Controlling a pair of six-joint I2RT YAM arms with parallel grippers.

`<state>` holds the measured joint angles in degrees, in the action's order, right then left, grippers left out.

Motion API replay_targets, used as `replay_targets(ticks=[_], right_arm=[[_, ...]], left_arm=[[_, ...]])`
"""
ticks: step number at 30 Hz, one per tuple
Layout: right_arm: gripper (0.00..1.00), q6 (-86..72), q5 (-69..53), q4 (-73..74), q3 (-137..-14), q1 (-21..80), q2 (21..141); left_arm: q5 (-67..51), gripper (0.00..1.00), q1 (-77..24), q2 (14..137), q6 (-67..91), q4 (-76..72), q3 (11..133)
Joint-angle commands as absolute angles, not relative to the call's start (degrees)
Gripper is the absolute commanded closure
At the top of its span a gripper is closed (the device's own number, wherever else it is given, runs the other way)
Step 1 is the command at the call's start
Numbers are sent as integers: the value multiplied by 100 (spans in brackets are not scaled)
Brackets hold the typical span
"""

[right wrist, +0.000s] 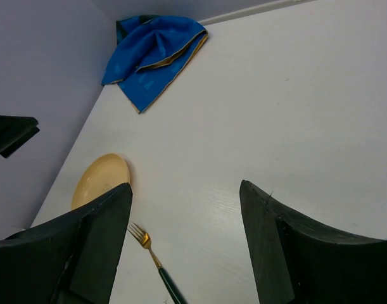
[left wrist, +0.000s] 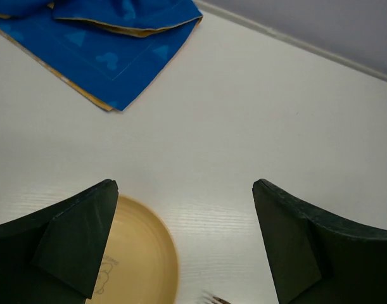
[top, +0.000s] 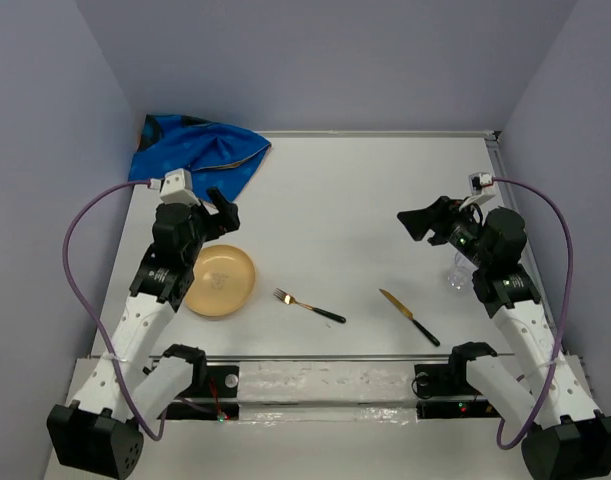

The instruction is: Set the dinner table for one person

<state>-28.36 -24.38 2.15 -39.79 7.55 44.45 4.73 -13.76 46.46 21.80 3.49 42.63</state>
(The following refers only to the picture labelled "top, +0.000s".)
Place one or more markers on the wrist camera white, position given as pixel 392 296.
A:
pixel 177 186
pixel 482 189

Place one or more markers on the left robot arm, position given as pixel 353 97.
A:
pixel 122 403

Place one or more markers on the clear plastic cup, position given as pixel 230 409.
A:
pixel 459 274

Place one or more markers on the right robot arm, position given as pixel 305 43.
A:
pixel 563 434

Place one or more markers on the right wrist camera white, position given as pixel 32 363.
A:
pixel 482 189

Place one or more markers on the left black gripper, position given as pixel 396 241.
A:
pixel 221 222

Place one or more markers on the yellow plate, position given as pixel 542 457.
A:
pixel 224 279

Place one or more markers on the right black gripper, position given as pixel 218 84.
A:
pixel 438 216

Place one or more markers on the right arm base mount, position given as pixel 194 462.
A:
pixel 440 396

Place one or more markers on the blue Mickey placemat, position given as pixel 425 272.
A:
pixel 215 154

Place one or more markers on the gold knife black handle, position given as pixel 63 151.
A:
pixel 409 315

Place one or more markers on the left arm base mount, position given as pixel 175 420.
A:
pixel 213 399

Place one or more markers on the gold fork black handle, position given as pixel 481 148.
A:
pixel 288 299

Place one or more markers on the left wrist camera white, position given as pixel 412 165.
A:
pixel 177 186

